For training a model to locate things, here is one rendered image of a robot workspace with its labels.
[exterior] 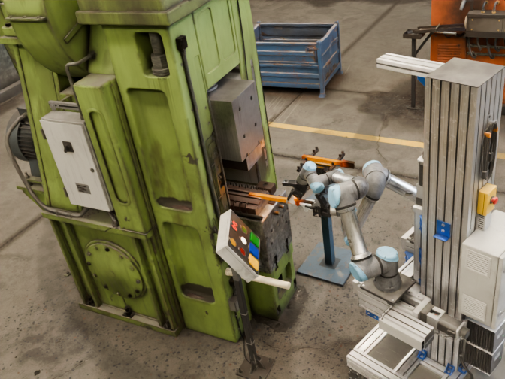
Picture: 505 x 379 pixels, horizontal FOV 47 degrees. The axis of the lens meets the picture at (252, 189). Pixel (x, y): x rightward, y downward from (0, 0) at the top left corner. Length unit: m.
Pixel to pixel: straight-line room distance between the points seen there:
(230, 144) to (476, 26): 3.61
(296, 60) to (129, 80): 4.28
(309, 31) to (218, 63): 4.60
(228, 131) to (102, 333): 1.99
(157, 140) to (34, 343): 2.06
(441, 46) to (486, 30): 0.55
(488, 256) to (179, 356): 2.28
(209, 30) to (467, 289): 1.95
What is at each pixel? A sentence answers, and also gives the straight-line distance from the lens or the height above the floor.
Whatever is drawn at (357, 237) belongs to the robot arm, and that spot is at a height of 1.16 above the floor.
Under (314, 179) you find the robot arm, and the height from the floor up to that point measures 1.24.
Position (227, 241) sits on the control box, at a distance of 3.15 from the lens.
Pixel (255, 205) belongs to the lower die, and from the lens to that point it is 3.77.
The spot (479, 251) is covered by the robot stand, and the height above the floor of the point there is 1.22.
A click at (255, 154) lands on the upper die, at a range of 3.63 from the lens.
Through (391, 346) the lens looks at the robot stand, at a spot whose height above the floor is 0.21.
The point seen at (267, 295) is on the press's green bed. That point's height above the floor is 0.24.
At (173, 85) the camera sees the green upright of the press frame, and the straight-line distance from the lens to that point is 3.14.
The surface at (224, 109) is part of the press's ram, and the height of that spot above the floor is 1.71.
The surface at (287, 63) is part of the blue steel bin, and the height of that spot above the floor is 0.43.
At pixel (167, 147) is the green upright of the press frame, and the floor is 1.53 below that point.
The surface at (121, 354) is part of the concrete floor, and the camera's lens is 4.44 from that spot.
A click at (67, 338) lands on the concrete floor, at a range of 4.74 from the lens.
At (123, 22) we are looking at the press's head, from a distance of 3.10.
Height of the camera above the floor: 3.11
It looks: 33 degrees down
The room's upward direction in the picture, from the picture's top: 10 degrees counter-clockwise
